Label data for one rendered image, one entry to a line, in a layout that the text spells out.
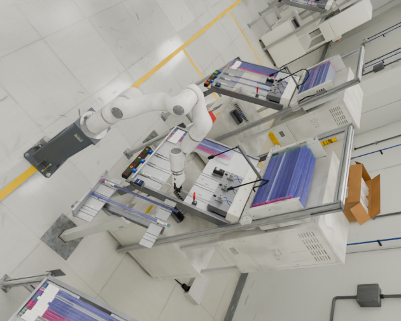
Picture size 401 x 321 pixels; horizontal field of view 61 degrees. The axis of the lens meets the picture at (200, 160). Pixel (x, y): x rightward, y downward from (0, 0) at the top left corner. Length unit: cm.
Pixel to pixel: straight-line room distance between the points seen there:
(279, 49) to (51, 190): 486
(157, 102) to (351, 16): 480
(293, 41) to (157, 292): 478
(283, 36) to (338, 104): 348
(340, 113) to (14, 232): 270
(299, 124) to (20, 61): 242
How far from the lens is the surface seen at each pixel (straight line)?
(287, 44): 648
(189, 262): 265
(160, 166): 239
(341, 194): 181
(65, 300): 185
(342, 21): 626
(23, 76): 307
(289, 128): 331
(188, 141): 188
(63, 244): 277
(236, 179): 232
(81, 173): 295
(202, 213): 215
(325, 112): 318
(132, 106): 189
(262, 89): 341
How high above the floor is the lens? 250
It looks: 39 degrees down
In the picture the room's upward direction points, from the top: 69 degrees clockwise
